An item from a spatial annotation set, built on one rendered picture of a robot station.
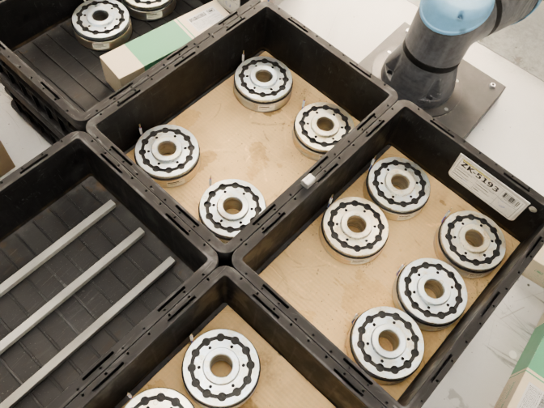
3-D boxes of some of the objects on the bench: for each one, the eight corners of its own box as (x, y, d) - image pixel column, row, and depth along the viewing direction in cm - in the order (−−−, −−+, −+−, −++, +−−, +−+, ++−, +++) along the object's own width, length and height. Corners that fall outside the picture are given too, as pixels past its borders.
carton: (546, 307, 99) (563, 295, 94) (577, 328, 98) (597, 317, 93) (486, 422, 89) (502, 416, 84) (520, 447, 88) (539, 443, 82)
